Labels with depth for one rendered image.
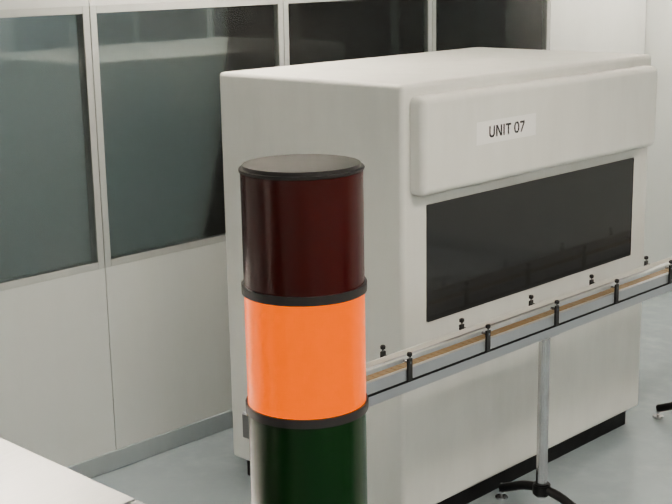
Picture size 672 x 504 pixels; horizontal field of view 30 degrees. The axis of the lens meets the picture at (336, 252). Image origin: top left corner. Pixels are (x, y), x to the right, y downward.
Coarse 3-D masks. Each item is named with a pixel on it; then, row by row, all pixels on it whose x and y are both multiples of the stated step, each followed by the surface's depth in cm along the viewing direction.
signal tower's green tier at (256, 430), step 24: (264, 432) 50; (288, 432) 50; (312, 432) 49; (336, 432) 50; (360, 432) 51; (264, 456) 50; (288, 456) 50; (312, 456) 50; (336, 456) 50; (360, 456) 51; (264, 480) 51; (288, 480) 50; (312, 480) 50; (336, 480) 50; (360, 480) 51
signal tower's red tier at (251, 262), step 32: (256, 192) 48; (288, 192) 47; (320, 192) 47; (352, 192) 48; (256, 224) 48; (288, 224) 48; (320, 224) 48; (352, 224) 49; (256, 256) 49; (288, 256) 48; (320, 256) 48; (352, 256) 49; (256, 288) 49; (288, 288) 48; (320, 288) 48; (352, 288) 49
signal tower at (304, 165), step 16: (256, 160) 50; (272, 160) 50; (288, 160) 50; (304, 160) 50; (320, 160) 50; (336, 160) 50; (352, 160) 50; (256, 176) 48; (272, 176) 47; (288, 176) 47; (304, 176) 47; (320, 176) 47; (336, 176) 47; (272, 304) 48; (288, 304) 48; (304, 304) 48; (320, 304) 48; (368, 400) 52; (256, 416) 50; (336, 416) 50; (352, 416) 50
